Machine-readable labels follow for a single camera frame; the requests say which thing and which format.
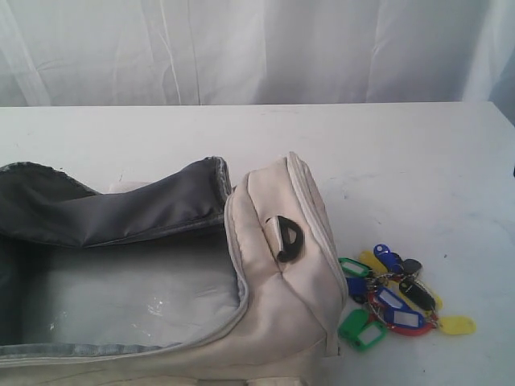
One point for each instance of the cream duffel bag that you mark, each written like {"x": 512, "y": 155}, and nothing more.
{"x": 189, "y": 280}

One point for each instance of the colourful key tag bunch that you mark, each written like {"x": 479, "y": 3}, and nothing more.
{"x": 392, "y": 298}

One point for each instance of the white backdrop curtain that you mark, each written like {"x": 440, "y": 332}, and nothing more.
{"x": 255, "y": 52}

